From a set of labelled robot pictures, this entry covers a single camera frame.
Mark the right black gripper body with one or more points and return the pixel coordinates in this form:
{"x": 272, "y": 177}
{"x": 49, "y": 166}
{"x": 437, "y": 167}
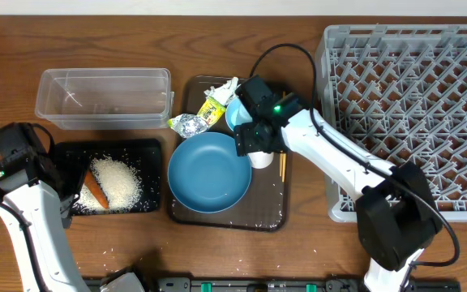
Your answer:
{"x": 249, "y": 136}

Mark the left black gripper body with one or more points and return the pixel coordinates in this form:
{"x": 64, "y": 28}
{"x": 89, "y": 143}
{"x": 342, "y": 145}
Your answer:
{"x": 70, "y": 172}

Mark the white cup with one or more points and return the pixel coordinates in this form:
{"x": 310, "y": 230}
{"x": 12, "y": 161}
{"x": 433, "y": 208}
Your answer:
{"x": 260, "y": 160}

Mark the orange carrot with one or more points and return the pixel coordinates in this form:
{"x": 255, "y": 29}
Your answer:
{"x": 93, "y": 186}

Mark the white rice pile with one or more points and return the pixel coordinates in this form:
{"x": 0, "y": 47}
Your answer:
{"x": 122, "y": 186}

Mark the dark blue plate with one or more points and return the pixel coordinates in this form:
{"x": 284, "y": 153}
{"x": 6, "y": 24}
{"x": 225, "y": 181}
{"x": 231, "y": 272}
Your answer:
{"x": 206, "y": 175}

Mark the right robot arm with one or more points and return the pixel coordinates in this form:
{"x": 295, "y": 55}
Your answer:
{"x": 396, "y": 215}

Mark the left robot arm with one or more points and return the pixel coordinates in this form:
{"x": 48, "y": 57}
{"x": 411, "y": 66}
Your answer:
{"x": 37, "y": 191}

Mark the black waste tray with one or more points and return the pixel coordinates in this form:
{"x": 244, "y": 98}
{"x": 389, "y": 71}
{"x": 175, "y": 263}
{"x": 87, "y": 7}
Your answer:
{"x": 144, "y": 154}

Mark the grey dishwasher rack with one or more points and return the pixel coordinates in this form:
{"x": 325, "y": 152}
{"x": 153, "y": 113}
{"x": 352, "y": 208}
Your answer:
{"x": 400, "y": 92}

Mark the left wooden chopstick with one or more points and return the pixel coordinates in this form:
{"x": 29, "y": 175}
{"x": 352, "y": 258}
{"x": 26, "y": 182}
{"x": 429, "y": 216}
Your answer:
{"x": 281, "y": 163}

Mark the wooden chopstick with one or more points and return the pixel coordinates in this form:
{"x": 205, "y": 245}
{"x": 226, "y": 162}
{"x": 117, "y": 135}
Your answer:
{"x": 281, "y": 163}
{"x": 284, "y": 169}

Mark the right wooden chopstick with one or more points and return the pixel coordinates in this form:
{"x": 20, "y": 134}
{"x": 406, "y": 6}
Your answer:
{"x": 284, "y": 169}

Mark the light blue bowl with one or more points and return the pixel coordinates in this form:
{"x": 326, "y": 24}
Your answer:
{"x": 236, "y": 114}

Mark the crumpled white tissue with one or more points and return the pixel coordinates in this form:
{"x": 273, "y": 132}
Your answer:
{"x": 225, "y": 93}

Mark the brown serving tray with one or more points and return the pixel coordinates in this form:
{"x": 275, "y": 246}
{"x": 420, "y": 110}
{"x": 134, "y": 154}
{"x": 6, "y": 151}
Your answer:
{"x": 264, "y": 206}

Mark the yellow foil snack wrapper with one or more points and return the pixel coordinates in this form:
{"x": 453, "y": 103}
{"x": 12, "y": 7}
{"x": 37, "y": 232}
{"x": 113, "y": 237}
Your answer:
{"x": 188, "y": 125}

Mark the clear plastic bin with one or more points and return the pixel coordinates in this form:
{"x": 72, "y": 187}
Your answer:
{"x": 105, "y": 98}

